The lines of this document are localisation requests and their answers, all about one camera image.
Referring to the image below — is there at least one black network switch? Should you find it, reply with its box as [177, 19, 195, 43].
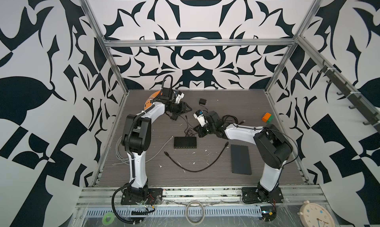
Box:
[174, 137, 197, 149]

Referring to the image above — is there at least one grey ethernet cable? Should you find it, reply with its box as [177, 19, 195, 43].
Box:
[114, 135, 174, 166]

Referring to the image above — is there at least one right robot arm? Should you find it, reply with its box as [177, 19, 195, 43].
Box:
[193, 110, 294, 192]

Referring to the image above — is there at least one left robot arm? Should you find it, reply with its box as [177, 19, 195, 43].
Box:
[121, 88, 192, 189]

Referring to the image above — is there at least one orange plush toy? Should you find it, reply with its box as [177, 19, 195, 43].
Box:
[143, 90, 162, 111]

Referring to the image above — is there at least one black flat rectangular box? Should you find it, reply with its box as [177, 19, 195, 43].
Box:
[231, 144, 252, 175]

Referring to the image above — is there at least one orange and green toy brick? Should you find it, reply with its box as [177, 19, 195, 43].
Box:
[261, 112, 274, 124]

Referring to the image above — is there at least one white analog clock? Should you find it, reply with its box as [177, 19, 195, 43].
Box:
[297, 200, 335, 227]

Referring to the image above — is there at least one green tape roll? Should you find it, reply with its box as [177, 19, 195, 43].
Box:
[102, 212, 116, 226]

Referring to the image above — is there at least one coiled black ethernet cable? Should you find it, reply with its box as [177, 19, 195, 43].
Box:
[222, 114, 246, 130]

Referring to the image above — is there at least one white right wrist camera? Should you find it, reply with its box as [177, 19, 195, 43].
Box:
[193, 110, 206, 127]

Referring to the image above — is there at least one loose black cable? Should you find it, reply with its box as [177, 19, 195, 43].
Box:
[164, 141, 229, 173]

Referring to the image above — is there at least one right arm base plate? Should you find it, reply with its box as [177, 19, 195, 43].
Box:
[241, 186, 284, 204]

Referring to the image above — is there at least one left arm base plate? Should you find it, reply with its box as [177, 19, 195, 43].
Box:
[121, 187, 163, 205]

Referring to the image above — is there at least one beige cable ring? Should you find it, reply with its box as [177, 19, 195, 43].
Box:
[185, 200, 206, 225]

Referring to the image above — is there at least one black wall hook rail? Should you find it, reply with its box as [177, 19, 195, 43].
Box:
[318, 60, 380, 133]

